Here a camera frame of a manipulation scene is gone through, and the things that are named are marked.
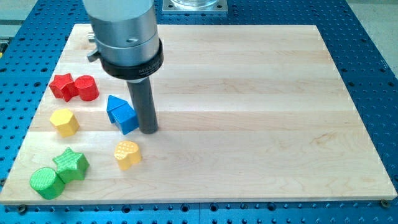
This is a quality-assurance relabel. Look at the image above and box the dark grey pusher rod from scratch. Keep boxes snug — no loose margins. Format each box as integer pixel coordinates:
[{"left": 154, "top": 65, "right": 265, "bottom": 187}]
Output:
[{"left": 127, "top": 77, "right": 158, "bottom": 134}]

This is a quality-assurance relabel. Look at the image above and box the blue triangle block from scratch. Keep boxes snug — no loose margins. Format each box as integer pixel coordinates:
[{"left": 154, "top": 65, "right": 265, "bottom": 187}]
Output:
[{"left": 106, "top": 95, "right": 128, "bottom": 123}]

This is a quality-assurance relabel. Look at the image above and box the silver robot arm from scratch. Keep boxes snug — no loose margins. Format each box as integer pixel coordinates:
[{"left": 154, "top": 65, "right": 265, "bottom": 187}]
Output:
[{"left": 83, "top": 0, "right": 164, "bottom": 134}]

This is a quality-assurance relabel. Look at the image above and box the wooden board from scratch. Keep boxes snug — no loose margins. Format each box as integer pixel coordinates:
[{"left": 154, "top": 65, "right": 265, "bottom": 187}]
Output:
[{"left": 1, "top": 24, "right": 397, "bottom": 205}]

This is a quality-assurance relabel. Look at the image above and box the board clamp screw left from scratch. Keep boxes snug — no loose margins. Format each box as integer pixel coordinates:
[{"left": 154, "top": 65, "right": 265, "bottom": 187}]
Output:
[{"left": 17, "top": 205, "right": 27, "bottom": 215}]

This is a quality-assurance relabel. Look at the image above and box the board clamp screw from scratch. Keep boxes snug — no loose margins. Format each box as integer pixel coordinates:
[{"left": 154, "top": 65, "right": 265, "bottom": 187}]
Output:
[
  {"left": 380, "top": 200, "right": 391, "bottom": 208},
  {"left": 17, "top": 205, "right": 27, "bottom": 215}
]

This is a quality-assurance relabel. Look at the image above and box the board clamp screw right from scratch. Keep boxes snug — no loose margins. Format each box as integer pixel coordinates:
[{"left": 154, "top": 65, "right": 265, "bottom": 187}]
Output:
[{"left": 380, "top": 200, "right": 391, "bottom": 208}]

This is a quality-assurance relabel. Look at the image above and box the blue cube block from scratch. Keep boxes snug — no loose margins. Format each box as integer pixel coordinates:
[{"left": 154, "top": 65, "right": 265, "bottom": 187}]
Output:
[{"left": 111, "top": 104, "right": 139, "bottom": 135}]

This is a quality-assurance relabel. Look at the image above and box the red cylinder block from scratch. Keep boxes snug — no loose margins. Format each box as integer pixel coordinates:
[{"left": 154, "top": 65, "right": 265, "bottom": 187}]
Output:
[{"left": 75, "top": 75, "right": 100, "bottom": 101}]

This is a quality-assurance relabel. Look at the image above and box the yellow heart block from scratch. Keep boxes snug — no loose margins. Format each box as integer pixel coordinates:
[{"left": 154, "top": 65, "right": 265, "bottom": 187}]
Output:
[{"left": 114, "top": 141, "right": 142, "bottom": 170}]

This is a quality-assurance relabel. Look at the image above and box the red star block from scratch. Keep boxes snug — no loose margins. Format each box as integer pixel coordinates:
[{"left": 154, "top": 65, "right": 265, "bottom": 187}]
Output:
[{"left": 49, "top": 73, "right": 78, "bottom": 102}]

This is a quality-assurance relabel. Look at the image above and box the yellow hexagon block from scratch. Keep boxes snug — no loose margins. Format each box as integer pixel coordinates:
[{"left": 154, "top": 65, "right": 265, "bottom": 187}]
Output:
[{"left": 50, "top": 108, "right": 80, "bottom": 138}]

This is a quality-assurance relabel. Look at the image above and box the green star block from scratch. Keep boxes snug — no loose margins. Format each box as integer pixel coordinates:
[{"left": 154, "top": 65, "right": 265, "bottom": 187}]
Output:
[{"left": 53, "top": 147, "right": 90, "bottom": 184}]

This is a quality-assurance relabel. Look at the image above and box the green cylinder block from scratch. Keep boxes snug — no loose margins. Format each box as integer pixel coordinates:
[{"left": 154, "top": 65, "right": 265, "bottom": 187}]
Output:
[{"left": 29, "top": 167, "right": 65, "bottom": 200}]

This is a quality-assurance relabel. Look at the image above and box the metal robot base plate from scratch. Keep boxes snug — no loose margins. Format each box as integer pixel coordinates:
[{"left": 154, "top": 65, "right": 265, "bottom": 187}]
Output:
[{"left": 162, "top": 0, "right": 228, "bottom": 14}]

